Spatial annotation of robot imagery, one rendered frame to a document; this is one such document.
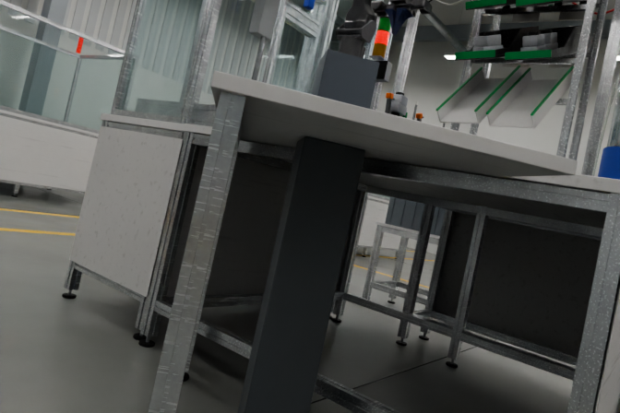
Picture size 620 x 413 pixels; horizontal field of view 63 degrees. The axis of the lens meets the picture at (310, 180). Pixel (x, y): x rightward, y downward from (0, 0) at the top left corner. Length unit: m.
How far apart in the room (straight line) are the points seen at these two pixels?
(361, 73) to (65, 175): 5.61
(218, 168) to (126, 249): 1.36
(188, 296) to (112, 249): 1.41
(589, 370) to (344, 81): 0.85
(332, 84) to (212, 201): 0.54
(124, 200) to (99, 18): 8.20
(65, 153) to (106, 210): 4.28
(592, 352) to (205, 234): 0.85
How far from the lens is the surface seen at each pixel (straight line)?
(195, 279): 0.92
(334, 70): 1.32
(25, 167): 6.46
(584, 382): 1.30
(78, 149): 6.70
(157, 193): 2.11
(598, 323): 1.28
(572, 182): 1.28
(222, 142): 0.91
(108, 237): 2.35
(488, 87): 1.72
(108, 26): 10.38
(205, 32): 2.18
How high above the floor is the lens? 0.68
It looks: 2 degrees up
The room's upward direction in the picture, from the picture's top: 12 degrees clockwise
